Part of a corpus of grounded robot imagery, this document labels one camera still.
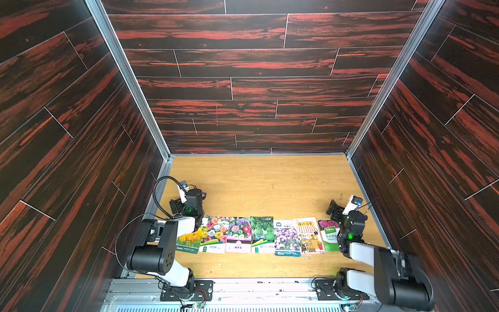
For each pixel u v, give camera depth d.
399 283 0.42
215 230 0.90
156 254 0.45
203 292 0.72
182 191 0.80
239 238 0.88
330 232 0.88
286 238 0.86
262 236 0.88
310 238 0.87
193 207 0.73
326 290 0.73
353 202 0.76
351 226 0.66
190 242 0.86
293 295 0.74
